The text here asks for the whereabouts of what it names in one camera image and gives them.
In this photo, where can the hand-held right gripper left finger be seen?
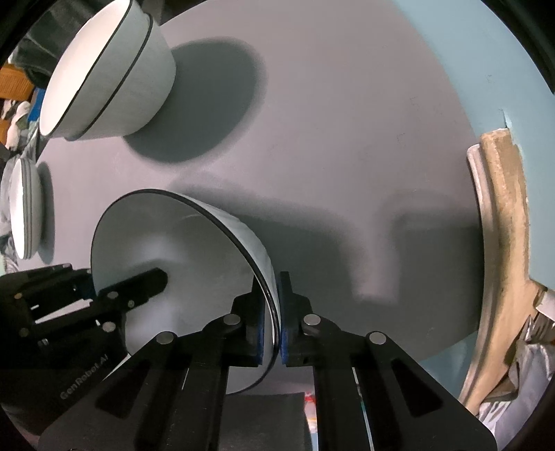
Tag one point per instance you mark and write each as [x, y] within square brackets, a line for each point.
[260, 329]

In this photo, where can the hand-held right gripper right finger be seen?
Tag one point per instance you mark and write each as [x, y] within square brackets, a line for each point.
[284, 321]

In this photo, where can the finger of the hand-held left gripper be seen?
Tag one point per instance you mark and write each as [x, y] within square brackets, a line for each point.
[138, 286]
[52, 277]

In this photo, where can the white bowl black rim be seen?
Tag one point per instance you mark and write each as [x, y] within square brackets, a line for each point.
[82, 65]
[143, 91]
[173, 243]

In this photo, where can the large white plate black rim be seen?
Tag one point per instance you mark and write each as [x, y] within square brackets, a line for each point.
[38, 208]
[19, 204]

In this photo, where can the orange box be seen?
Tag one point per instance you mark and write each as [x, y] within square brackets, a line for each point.
[15, 82]

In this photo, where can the white plastic bag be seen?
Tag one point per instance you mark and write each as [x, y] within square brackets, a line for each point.
[529, 368]

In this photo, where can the beige wooden frame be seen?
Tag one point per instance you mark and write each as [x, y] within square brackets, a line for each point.
[507, 243]

